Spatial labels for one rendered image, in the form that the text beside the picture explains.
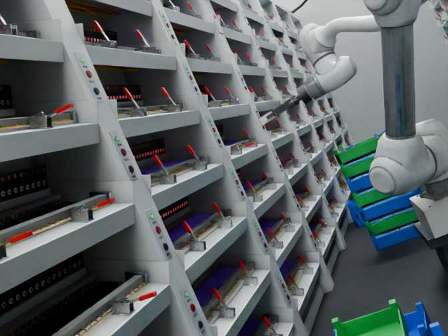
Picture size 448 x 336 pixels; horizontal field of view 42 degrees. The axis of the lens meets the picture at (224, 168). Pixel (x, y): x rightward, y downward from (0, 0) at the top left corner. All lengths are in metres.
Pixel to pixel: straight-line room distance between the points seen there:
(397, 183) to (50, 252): 1.29
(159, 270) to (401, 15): 1.08
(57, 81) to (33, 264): 0.52
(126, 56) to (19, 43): 0.48
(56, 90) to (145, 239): 0.39
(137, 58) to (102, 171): 0.48
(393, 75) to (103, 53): 0.93
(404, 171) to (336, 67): 0.57
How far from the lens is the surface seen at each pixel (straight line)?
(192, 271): 1.47
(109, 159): 1.33
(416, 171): 2.06
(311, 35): 2.41
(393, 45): 1.94
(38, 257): 1.01
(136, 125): 1.51
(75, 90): 1.36
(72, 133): 1.24
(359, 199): 3.06
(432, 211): 2.12
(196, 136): 1.99
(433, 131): 2.20
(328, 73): 2.37
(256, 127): 2.65
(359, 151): 3.01
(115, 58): 1.59
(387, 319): 1.86
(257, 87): 3.36
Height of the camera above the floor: 0.74
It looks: 1 degrees down
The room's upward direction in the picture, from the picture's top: 24 degrees counter-clockwise
